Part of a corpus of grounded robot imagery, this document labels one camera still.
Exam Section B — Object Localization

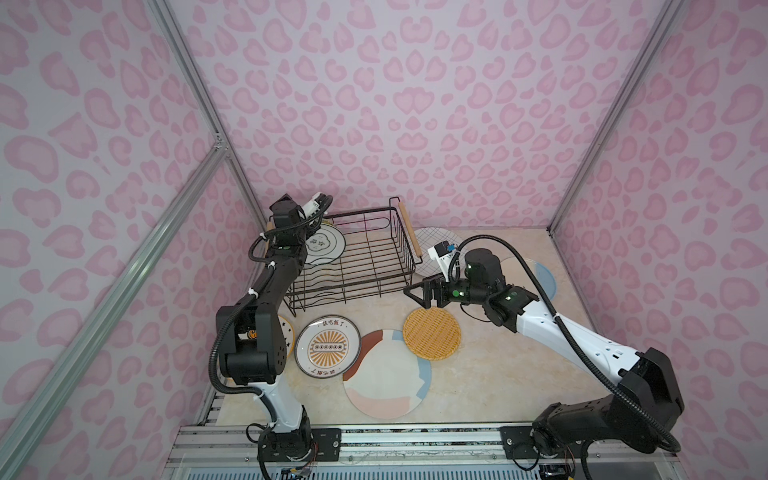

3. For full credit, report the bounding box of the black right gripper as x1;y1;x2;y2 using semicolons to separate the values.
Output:
404;269;489;311

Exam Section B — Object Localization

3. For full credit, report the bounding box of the white cloud motif plate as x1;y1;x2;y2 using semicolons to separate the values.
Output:
305;223;347;267

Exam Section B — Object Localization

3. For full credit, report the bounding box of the cream and blue plate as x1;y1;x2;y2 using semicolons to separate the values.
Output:
501;256;557;301

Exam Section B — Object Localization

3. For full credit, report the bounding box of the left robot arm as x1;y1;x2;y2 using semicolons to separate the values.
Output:
208;194;314;461

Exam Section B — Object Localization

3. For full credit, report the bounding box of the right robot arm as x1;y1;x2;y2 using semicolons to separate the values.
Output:
404;241;684;456

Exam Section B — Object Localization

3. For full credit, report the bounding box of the tan woven bamboo tray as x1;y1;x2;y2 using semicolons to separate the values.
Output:
402;308;462;361

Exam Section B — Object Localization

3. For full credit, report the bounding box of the white grid pattern plate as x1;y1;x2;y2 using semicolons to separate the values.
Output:
414;227;463;277

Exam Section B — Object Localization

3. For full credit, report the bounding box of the star pattern character plate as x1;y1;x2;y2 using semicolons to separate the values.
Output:
278;315;296;358

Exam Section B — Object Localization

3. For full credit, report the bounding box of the large pastel colour-block plate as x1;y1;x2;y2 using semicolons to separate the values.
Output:
342;329;432;420

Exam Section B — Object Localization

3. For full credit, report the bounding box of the orange sunburst green-rim plate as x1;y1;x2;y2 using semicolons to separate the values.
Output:
294;315;362;379

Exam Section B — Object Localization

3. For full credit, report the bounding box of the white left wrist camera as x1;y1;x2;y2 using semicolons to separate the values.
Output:
302;192;333;219

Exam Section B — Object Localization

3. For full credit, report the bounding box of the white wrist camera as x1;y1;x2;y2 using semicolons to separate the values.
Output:
429;241;458;281
302;192;333;219

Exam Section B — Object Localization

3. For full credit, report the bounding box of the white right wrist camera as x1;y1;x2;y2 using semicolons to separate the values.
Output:
429;241;458;281

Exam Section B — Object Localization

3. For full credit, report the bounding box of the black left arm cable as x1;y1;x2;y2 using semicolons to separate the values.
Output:
207;194;334;480

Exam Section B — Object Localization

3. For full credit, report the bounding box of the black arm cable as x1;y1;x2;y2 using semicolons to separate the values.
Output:
446;233;682;480
207;194;334;480

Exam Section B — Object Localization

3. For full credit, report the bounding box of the black wire dish rack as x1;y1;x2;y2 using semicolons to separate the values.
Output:
283;196;422;315

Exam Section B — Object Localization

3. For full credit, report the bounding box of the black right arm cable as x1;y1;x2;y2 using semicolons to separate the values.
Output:
446;233;682;480

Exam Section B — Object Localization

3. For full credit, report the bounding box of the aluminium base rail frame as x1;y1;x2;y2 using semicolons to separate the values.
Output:
161;392;686;479

